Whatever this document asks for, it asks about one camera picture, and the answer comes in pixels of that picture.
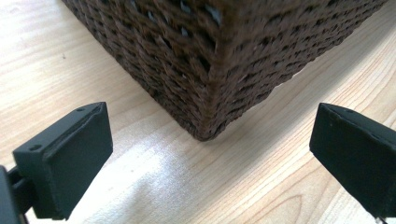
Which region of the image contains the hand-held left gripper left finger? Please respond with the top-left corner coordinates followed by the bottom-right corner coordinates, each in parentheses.
top-left (12, 101), bottom-right (114, 221)

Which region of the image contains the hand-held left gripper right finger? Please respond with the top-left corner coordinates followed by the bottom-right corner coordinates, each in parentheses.
top-left (308, 102), bottom-right (396, 220)

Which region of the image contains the brown woven basket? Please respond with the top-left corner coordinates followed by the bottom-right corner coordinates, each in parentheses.
top-left (60, 0), bottom-right (390, 143)

